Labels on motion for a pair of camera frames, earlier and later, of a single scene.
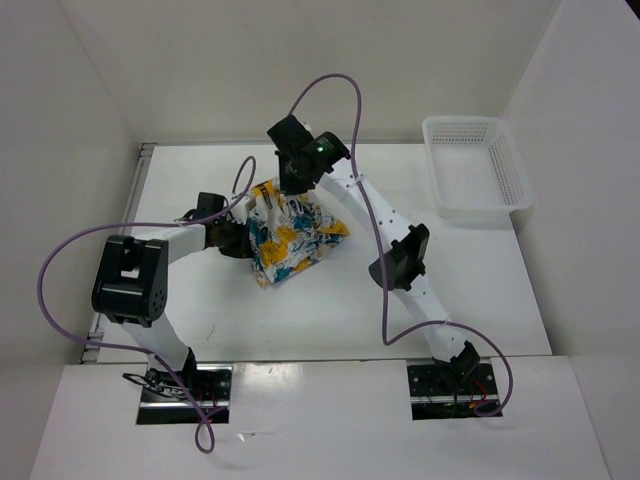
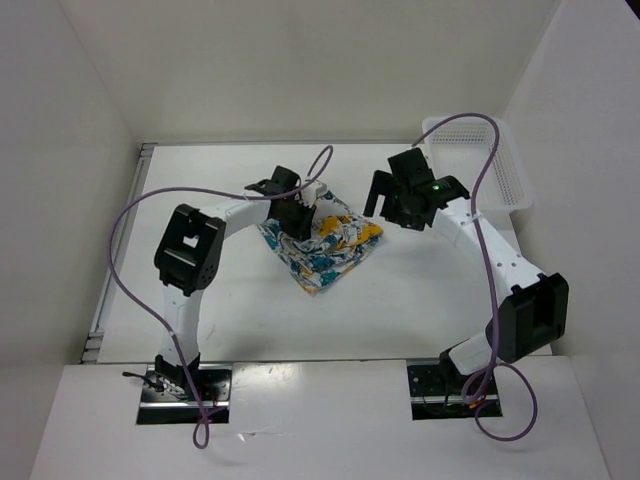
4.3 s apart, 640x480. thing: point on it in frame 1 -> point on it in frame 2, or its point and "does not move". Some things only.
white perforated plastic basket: (477, 170) does not move
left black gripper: (242, 248) -> (301, 230)
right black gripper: (289, 188) -> (385, 183)
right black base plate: (434, 396) does not move
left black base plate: (163, 401) does not move
